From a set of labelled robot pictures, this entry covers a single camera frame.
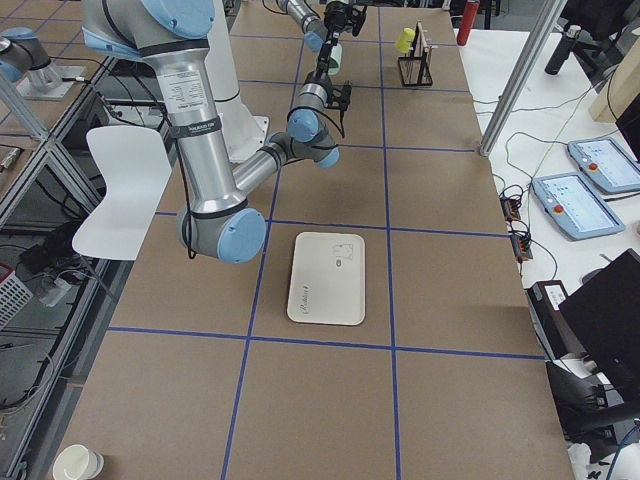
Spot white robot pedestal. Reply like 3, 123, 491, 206
194, 1, 269, 164

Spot cream rabbit tray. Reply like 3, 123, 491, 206
287, 232, 366, 326

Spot green cup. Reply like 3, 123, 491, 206
327, 43, 342, 76

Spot blue teach pendant near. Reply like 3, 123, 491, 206
532, 172, 625, 241

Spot white chair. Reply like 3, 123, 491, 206
72, 126, 172, 261

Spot blue teach pendant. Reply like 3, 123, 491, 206
532, 172, 625, 241
567, 137, 639, 194

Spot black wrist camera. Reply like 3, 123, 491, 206
327, 81, 353, 112
345, 4, 368, 37

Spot aluminium frame post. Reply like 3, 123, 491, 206
479, 0, 567, 157

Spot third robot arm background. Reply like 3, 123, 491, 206
1, 27, 85, 101

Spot black laptop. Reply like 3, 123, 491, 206
559, 248, 639, 401

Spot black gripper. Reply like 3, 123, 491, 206
305, 31, 339, 89
324, 1, 347, 31

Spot black bottle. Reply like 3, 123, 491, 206
544, 25, 582, 75

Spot blue teach pendant far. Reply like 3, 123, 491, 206
567, 137, 639, 194

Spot paper cup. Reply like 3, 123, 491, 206
52, 444, 104, 480

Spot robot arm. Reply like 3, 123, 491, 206
83, 1, 339, 263
262, 0, 328, 53

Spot yellow cup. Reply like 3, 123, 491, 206
394, 28, 416, 55

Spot red bottle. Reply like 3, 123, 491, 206
456, 0, 480, 46

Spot black wire cup rack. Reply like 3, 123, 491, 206
397, 21, 434, 87

